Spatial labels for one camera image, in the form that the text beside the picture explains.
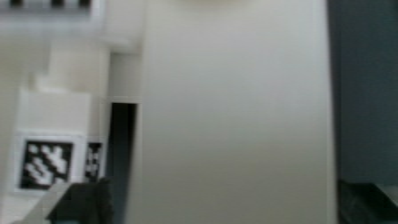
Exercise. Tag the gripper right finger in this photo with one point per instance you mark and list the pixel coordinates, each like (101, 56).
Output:
(364, 204)

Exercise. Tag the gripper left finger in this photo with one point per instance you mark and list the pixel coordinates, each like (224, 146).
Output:
(84, 207)

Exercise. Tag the white chair leg with tag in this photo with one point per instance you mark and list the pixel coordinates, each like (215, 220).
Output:
(59, 140)

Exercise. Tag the white chair back part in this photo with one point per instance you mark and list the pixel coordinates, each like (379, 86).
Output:
(210, 70)

